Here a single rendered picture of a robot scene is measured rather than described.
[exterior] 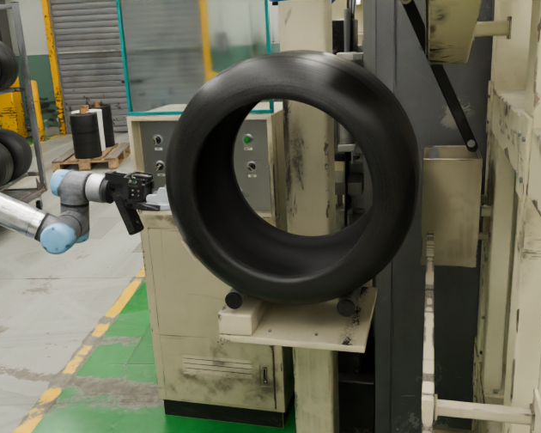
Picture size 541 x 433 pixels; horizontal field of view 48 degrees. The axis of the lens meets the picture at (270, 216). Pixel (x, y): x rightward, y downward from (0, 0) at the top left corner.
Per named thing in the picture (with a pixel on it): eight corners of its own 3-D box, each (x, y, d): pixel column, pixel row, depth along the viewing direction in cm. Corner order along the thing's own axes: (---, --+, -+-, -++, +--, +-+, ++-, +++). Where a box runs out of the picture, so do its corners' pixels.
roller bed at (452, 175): (422, 241, 186) (423, 145, 177) (472, 243, 182) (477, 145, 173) (420, 265, 167) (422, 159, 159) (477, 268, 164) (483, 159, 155)
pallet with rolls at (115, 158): (76, 154, 881) (69, 101, 859) (132, 151, 885) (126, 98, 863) (52, 173, 766) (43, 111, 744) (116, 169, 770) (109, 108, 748)
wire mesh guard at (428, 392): (421, 430, 193) (427, 221, 173) (427, 431, 193) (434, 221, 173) (412, 735, 110) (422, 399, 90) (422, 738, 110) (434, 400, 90)
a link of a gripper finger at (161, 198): (178, 192, 152) (144, 186, 154) (177, 214, 154) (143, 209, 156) (183, 188, 155) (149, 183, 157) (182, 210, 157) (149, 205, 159)
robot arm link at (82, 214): (52, 247, 160) (51, 207, 157) (64, 234, 171) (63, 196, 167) (82, 249, 160) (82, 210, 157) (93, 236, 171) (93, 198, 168)
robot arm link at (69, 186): (64, 195, 169) (63, 165, 167) (100, 200, 167) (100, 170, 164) (47, 201, 162) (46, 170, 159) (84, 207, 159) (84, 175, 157)
